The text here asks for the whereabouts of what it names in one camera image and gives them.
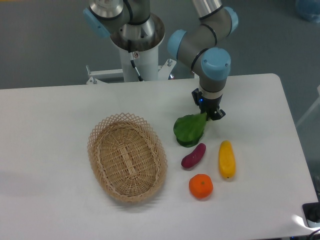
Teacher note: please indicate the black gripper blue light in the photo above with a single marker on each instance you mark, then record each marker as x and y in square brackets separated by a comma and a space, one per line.
[209, 106]

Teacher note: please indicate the green bok choy vegetable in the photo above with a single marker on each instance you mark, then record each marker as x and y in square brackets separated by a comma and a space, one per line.
[189, 129]

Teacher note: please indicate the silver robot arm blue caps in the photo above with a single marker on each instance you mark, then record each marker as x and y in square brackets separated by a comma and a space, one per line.
[137, 33]

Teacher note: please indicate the purple sweet potato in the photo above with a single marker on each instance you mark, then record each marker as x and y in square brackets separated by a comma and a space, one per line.
[192, 159]

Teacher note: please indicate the yellow squash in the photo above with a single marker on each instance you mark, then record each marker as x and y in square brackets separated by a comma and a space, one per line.
[226, 160]

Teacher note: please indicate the orange tangerine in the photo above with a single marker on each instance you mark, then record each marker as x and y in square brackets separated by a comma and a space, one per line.
[200, 186]

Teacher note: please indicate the oval woven wicker basket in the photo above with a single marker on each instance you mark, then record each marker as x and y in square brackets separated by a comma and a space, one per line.
[127, 158]

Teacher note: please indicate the black device at table corner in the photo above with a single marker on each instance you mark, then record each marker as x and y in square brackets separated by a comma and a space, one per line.
[312, 214]

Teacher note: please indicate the white metal base frame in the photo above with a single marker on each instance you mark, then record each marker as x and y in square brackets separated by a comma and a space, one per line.
[170, 70]

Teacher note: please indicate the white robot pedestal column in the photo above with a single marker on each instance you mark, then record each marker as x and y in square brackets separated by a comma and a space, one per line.
[143, 62]

